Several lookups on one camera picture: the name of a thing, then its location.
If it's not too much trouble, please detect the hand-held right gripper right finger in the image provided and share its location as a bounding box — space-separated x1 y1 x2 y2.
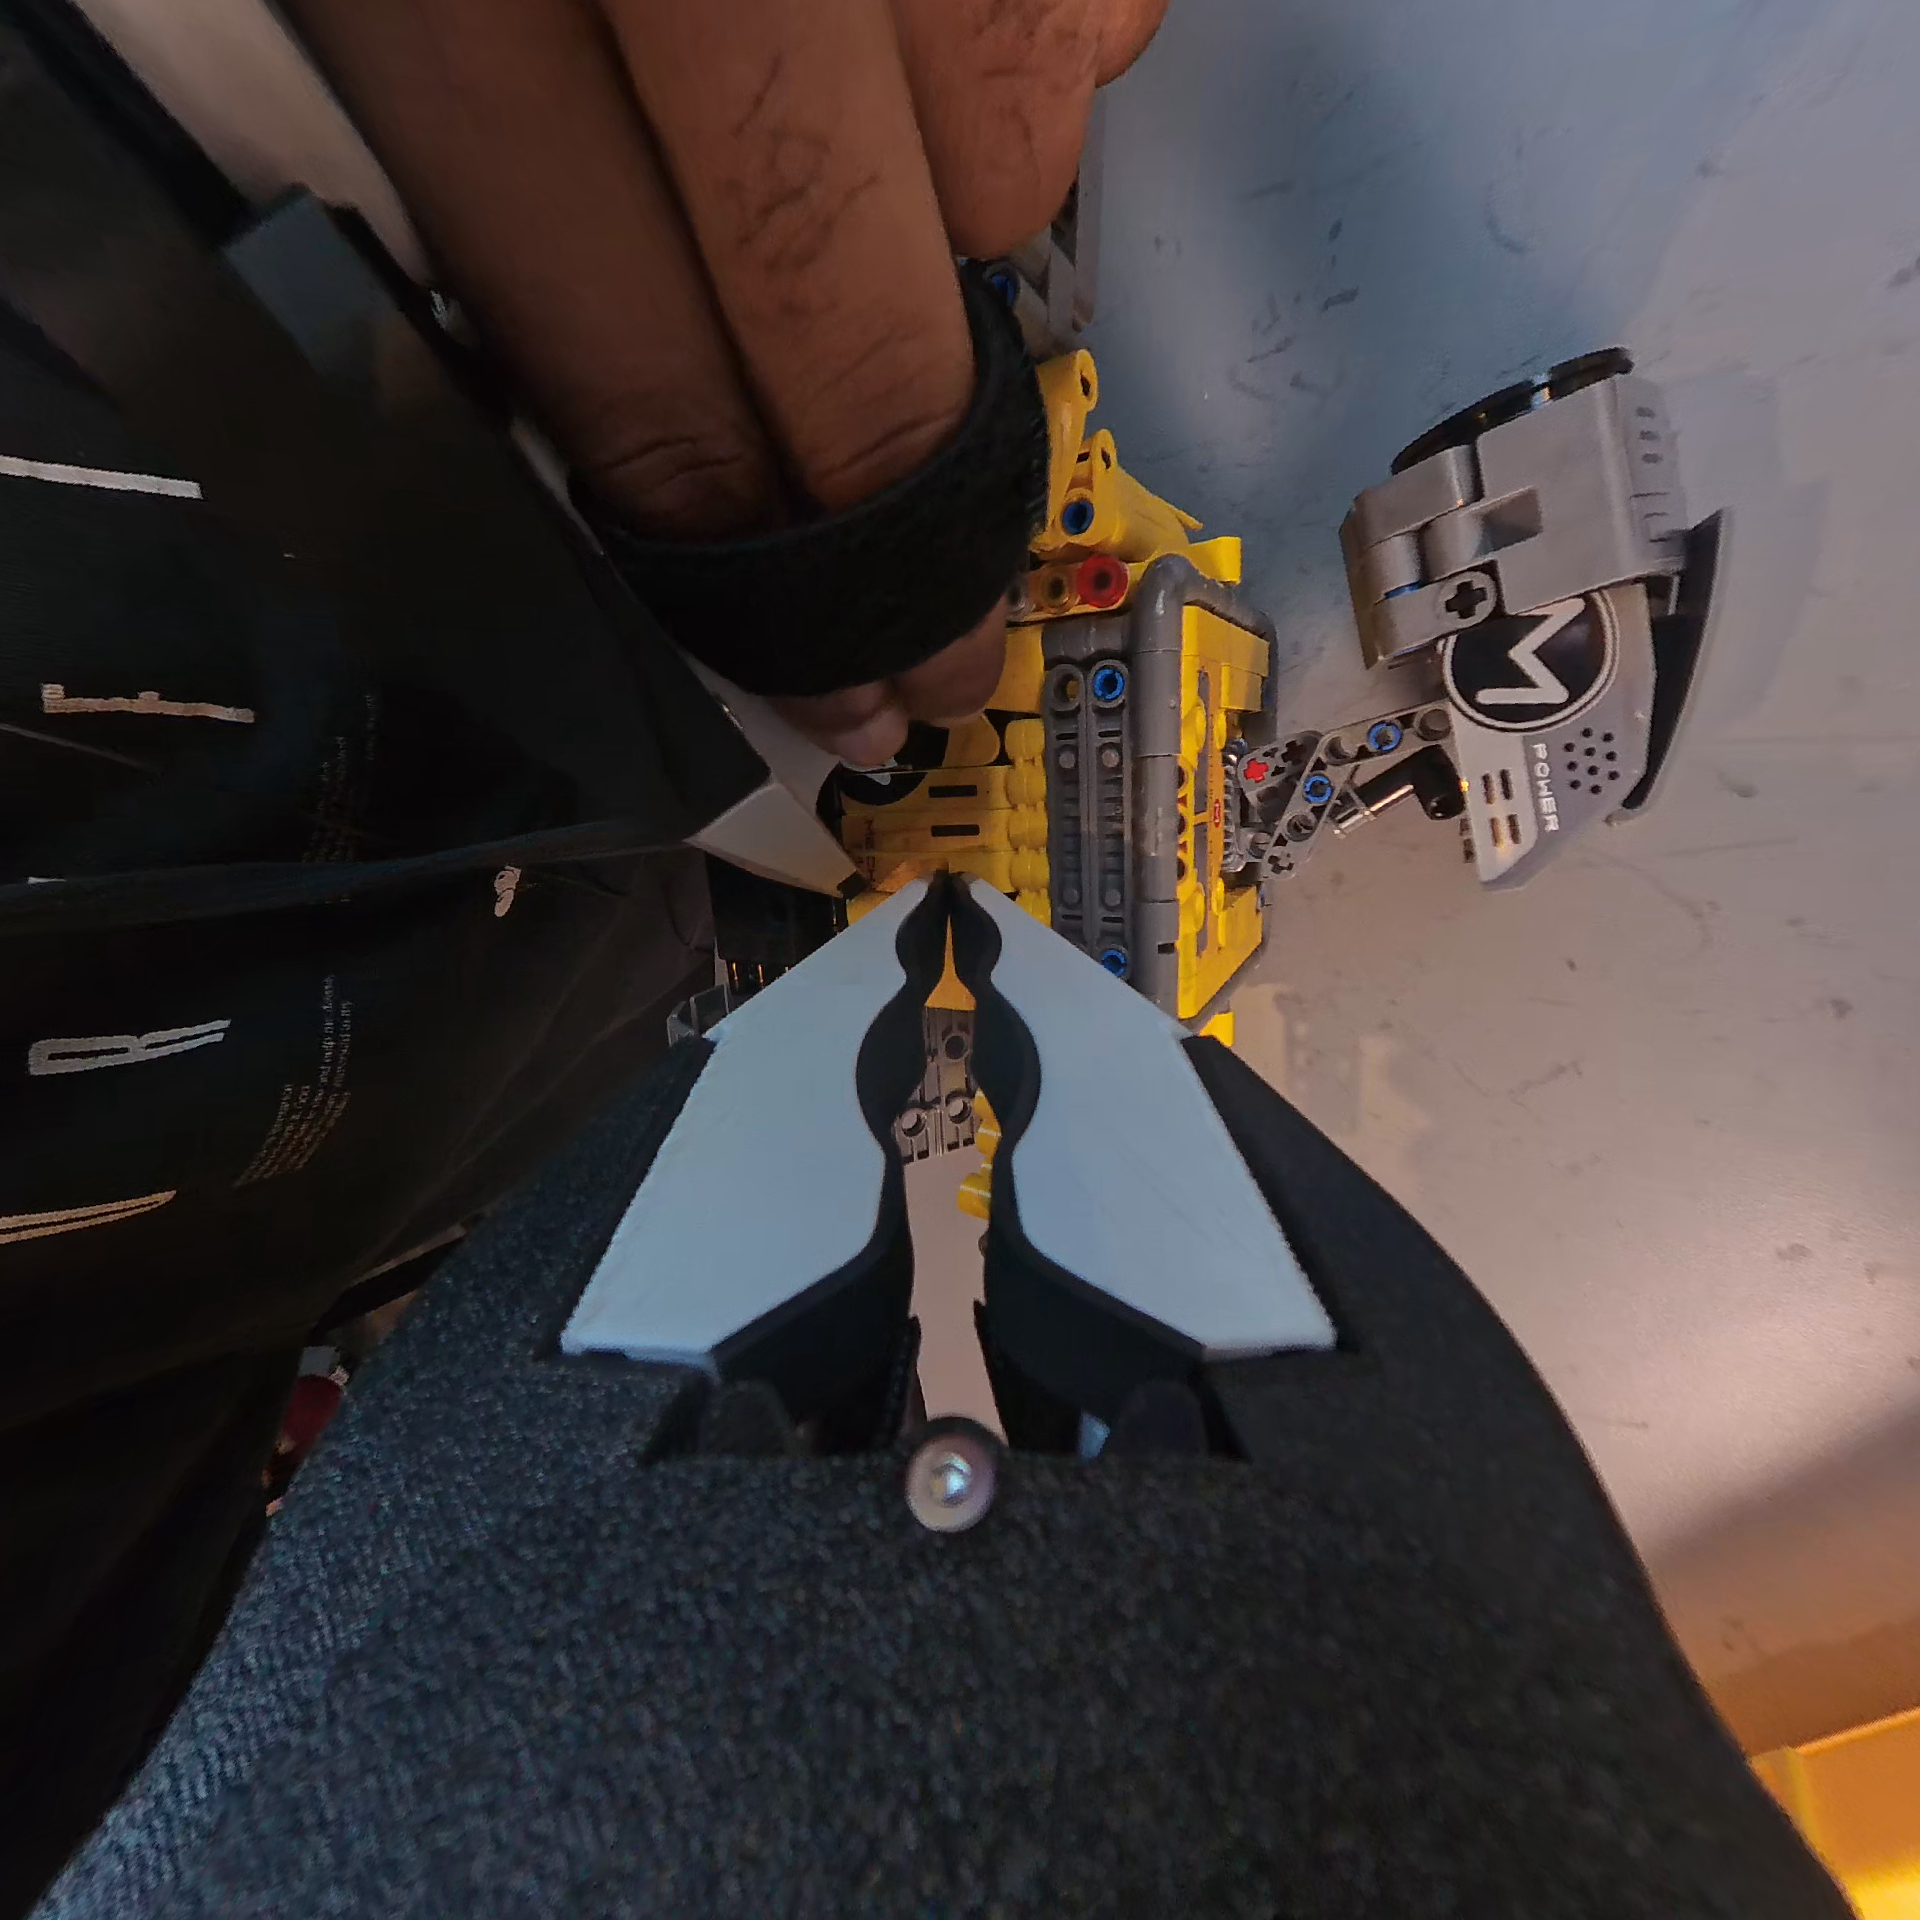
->
949 873 1340 1452

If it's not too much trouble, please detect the yellow building-block toy robot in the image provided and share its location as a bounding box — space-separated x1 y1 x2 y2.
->
667 89 1729 1220

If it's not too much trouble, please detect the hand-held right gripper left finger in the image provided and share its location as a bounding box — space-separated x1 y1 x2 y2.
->
563 873 962 1452

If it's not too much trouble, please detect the yellow box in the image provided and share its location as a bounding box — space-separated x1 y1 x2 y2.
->
1746 1722 1920 1920

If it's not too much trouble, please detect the black printed hoodie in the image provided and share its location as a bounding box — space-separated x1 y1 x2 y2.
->
0 0 783 1920

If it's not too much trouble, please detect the person's left hand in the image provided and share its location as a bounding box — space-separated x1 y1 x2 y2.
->
285 0 1172 770

